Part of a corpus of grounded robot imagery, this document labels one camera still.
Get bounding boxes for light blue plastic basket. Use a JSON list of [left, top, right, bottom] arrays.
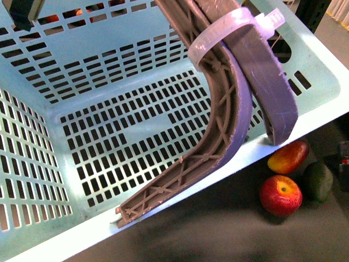
[[0, 0, 349, 262]]

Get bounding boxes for red yellow apple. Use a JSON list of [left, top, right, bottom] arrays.
[[259, 175, 303, 217]]

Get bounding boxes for red yellow mango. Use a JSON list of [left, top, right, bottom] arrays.
[[267, 140, 310, 175]]

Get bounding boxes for white zip tie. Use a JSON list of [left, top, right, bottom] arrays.
[[188, 7, 286, 72]]

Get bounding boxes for green avocado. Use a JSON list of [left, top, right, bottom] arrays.
[[302, 162, 333, 203]]

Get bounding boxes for grey basket handle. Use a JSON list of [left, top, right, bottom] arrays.
[[116, 1, 298, 228]]

